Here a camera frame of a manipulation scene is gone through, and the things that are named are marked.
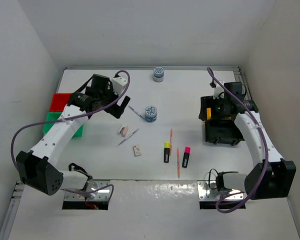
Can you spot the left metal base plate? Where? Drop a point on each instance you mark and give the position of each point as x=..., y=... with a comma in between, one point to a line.
x=101, y=192

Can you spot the pink highlighter marker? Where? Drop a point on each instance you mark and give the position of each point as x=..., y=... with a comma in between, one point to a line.
x=186, y=156

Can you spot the pink white eraser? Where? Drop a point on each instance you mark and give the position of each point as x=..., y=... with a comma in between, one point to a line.
x=123, y=130

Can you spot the metal base plate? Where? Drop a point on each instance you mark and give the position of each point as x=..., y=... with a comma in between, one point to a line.
x=208, y=192
x=101, y=192

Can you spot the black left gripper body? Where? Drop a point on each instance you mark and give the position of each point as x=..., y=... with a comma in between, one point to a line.
x=108, y=97

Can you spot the blue white pen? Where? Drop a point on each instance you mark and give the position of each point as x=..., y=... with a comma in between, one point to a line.
x=137, y=113

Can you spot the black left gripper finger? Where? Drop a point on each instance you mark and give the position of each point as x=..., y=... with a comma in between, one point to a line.
x=125, y=102
x=115, y=111

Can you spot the grey purple pen lower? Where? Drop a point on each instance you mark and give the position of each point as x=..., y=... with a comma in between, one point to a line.
x=129, y=136

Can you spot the green plastic bin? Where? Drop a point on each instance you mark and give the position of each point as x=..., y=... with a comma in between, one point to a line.
x=52, y=116

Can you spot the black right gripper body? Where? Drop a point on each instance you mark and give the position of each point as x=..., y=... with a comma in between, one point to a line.
x=219, y=107

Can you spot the yellow highlighter marker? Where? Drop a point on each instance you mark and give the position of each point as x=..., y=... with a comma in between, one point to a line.
x=166, y=156

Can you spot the red plastic bin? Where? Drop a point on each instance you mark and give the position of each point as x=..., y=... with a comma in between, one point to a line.
x=59, y=101

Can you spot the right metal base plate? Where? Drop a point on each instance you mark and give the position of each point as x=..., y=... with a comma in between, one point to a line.
x=208, y=192

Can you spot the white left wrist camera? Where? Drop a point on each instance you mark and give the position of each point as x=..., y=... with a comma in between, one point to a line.
x=119, y=84

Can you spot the small white eraser card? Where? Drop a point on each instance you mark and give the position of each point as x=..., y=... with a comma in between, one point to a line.
x=137, y=150

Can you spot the yellow plastic bin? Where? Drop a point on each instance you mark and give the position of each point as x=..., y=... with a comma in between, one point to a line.
x=209, y=115

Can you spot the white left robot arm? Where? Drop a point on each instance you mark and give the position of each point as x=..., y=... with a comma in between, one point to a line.
x=37, y=167

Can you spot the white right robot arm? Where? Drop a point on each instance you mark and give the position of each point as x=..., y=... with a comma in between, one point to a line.
x=272, y=176

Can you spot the orange pen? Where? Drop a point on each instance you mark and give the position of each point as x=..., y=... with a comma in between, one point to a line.
x=178, y=163
x=171, y=142

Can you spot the black plastic bin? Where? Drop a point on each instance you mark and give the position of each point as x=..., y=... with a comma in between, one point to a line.
x=222, y=131

